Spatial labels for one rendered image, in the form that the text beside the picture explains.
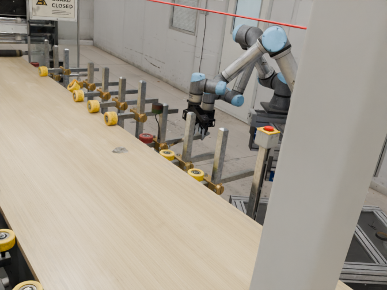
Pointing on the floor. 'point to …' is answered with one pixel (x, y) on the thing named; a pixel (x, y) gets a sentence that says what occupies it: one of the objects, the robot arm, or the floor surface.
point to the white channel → (326, 147)
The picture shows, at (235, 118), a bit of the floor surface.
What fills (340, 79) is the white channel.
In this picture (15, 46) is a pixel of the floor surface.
